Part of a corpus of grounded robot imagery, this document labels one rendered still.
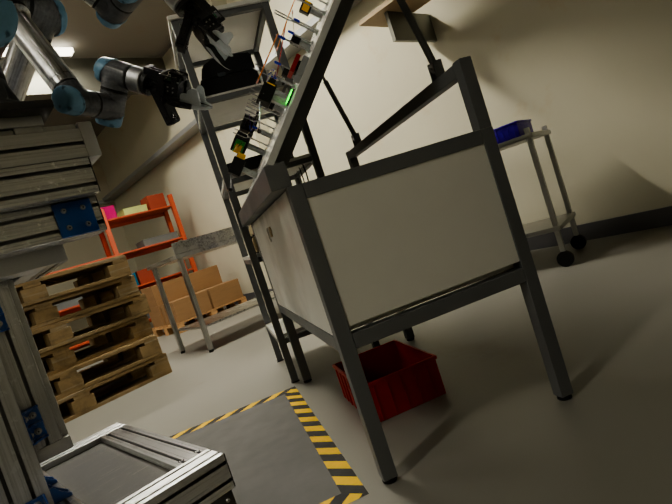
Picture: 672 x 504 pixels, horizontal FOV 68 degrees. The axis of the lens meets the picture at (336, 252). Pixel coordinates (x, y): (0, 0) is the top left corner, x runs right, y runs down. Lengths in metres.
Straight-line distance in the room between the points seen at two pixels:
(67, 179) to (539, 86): 3.33
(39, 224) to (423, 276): 0.95
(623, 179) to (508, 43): 1.27
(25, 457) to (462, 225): 1.24
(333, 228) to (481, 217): 0.42
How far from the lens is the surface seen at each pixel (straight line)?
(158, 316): 6.81
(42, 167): 1.38
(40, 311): 3.80
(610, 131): 3.89
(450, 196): 1.39
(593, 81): 3.91
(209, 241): 4.32
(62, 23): 1.92
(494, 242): 1.44
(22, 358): 1.55
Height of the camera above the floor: 0.68
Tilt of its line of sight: 3 degrees down
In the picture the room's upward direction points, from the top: 18 degrees counter-clockwise
